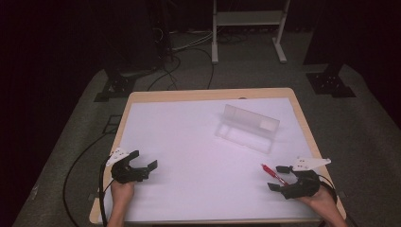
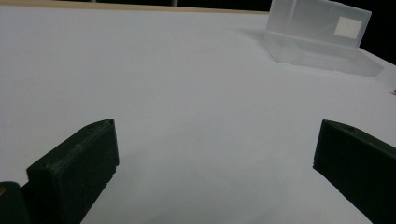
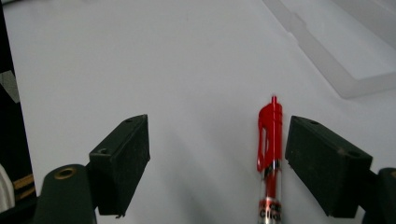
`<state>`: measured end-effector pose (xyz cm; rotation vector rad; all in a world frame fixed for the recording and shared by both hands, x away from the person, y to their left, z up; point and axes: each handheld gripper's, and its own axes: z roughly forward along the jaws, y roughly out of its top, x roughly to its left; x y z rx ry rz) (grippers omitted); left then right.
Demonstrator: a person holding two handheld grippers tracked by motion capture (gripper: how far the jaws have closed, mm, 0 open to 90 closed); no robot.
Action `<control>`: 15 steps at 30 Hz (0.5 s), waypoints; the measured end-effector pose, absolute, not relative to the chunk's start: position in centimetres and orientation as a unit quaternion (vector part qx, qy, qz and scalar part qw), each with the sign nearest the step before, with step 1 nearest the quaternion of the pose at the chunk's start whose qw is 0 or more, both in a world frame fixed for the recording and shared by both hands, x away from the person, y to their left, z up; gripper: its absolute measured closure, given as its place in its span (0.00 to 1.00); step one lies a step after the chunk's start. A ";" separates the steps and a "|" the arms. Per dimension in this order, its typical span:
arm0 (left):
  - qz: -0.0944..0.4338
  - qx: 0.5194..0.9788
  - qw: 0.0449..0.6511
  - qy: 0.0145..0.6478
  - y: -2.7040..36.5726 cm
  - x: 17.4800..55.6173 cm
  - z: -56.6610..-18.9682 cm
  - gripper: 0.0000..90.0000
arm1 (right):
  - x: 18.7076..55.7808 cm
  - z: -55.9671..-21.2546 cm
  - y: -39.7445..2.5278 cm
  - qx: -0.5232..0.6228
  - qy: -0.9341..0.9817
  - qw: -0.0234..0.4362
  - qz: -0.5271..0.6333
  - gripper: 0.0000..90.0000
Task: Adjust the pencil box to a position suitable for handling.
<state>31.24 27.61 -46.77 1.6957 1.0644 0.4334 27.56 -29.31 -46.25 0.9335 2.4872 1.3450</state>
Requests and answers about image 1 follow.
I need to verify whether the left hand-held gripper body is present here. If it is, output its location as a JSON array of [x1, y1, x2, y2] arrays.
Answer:
[[105, 147, 149, 184]]

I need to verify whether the clear plastic pencil case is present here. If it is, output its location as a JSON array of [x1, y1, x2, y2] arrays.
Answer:
[[215, 104, 281, 155]]

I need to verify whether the white table mat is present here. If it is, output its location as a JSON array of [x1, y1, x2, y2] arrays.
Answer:
[[98, 97, 323, 224]]

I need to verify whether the red pen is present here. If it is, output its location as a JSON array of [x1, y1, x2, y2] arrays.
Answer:
[[260, 163, 289, 186]]

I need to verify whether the person's left hand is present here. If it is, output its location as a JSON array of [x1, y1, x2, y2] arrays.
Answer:
[[110, 181, 136, 204]]

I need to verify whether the black stand base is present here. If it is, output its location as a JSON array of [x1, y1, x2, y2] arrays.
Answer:
[[93, 66, 137, 103], [305, 63, 357, 99]]

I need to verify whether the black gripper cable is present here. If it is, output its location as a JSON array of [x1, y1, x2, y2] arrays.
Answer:
[[98, 155, 115, 227], [317, 174, 339, 204]]

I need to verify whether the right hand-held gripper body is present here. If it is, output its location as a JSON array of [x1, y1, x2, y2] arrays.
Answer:
[[282, 156, 332, 201]]

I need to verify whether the white floor cable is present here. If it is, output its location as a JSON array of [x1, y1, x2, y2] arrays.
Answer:
[[170, 30, 215, 52]]

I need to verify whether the black floor cable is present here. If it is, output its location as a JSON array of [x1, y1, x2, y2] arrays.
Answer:
[[146, 46, 216, 92], [61, 133, 112, 227]]

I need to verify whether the white desk frame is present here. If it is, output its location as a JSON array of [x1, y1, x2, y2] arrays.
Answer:
[[211, 0, 291, 65]]

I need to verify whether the person's right hand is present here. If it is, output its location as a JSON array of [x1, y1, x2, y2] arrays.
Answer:
[[296, 186, 337, 212]]

